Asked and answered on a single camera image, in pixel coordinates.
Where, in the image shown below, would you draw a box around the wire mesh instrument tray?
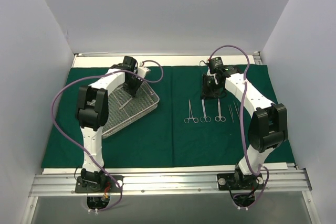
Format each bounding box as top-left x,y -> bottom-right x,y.
102,82 -> 160,138

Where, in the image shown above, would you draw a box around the steel tweezers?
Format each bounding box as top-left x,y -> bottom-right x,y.
228,104 -> 234,123
234,101 -> 240,119

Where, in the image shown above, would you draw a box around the steel needle holder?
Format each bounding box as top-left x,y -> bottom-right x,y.
199,99 -> 211,123

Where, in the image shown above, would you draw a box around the steel surgical scissors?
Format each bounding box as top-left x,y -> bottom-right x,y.
215,99 -> 226,122

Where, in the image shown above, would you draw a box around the green surgical drape cloth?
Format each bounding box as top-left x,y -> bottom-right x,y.
41,63 -> 295,169

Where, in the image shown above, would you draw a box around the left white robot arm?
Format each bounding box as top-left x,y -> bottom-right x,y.
75,58 -> 150,192

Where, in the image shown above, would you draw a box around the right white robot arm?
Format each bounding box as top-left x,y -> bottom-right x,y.
202,66 -> 288,189

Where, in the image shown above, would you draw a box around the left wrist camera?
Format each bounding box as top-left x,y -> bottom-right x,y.
123,56 -> 137,71

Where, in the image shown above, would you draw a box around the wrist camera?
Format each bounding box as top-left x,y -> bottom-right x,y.
123,56 -> 137,71
207,57 -> 224,74

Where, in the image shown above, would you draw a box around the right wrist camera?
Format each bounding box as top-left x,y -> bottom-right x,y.
207,57 -> 224,74

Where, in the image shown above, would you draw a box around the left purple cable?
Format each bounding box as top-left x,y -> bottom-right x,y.
50,59 -> 164,212

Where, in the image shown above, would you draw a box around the purple cable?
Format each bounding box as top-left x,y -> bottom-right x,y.
50,59 -> 164,212
207,45 -> 269,211

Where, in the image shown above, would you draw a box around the right aluminium rail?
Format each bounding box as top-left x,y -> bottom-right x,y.
253,51 -> 295,168

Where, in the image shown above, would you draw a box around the aluminium rail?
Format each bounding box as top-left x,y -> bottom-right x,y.
29,169 -> 311,197
253,51 -> 295,168

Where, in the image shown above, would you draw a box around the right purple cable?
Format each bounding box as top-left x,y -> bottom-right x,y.
207,45 -> 269,211

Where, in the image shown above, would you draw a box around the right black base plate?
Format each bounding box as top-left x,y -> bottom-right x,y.
216,173 -> 264,191

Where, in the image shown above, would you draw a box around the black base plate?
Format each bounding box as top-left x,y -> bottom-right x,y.
75,175 -> 124,194
216,173 -> 264,191

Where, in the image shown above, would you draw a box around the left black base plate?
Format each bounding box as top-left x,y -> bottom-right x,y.
75,175 -> 124,194

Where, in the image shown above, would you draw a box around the front aluminium rail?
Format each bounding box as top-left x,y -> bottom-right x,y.
29,169 -> 311,197

